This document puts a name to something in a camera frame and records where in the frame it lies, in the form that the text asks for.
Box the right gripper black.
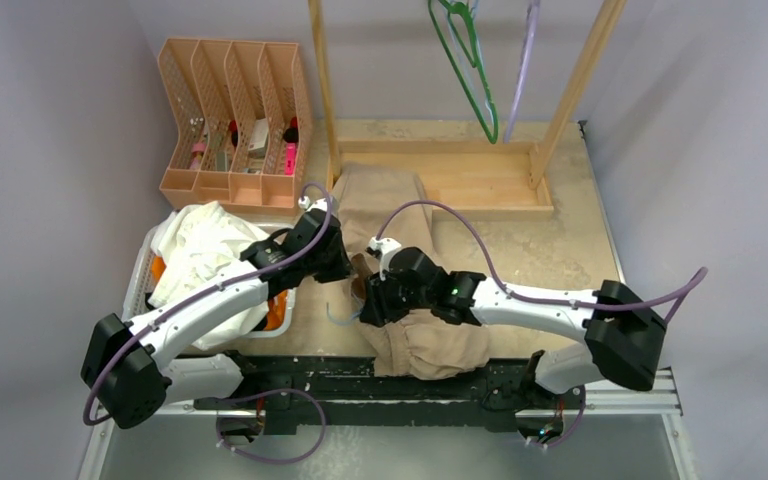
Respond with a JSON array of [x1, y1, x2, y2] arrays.
[[362, 269, 434, 328]]

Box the orange shorts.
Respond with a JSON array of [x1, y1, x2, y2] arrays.
[[149, 256, 294, 337]]

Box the beige shorts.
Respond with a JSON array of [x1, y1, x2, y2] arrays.
[[332, 163, 491, 380]]

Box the white shorts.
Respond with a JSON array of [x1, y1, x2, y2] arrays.
[[148, 201, 273, 352]]

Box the white plastic perforated basket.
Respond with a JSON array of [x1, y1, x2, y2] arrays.
[[120, 226, 297, 339]]

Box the green hanger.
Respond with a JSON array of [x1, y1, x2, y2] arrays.
[[426, 0, 500, 144]]

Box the lilac plastic hanger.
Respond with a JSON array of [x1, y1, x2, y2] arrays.
[[503, 0, 541, 143]]

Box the light blue hanger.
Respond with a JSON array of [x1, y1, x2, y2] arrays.
[[446, 1, 485, 72]]

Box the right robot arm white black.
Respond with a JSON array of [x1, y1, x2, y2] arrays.
[[360, 246, 667, 407]]

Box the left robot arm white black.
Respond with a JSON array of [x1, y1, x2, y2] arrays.
[[80, 201, 351, 429]]

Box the pink marker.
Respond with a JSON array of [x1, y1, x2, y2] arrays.
[[284, 142, 298, 176]]

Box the white small box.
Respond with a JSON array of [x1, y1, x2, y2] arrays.
[[247, 118, 269, 159]]

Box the wooden clothes rack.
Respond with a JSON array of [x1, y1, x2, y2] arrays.
[[308, 1, 626, 219]]

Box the peach plastic file organizer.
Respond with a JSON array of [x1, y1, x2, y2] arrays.
[[157, 37, 314, 217]]

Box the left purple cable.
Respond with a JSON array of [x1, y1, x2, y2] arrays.
[[82, 182, 336, 427]]

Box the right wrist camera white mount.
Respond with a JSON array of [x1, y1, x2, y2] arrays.
[[366, 237, 403, 278]]

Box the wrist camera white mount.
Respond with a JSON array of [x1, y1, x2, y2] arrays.
[[366, 237, 403, 278], [297, 195, 337, 216]]

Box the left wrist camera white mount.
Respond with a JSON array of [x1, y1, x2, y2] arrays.
[[297, 195, 337, 216]]

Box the purple cable loop under rail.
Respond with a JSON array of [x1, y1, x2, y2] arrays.
[[215, 388, 328, 467]]

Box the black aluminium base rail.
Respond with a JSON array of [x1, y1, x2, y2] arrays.
[[95, 354, 683, 439]]

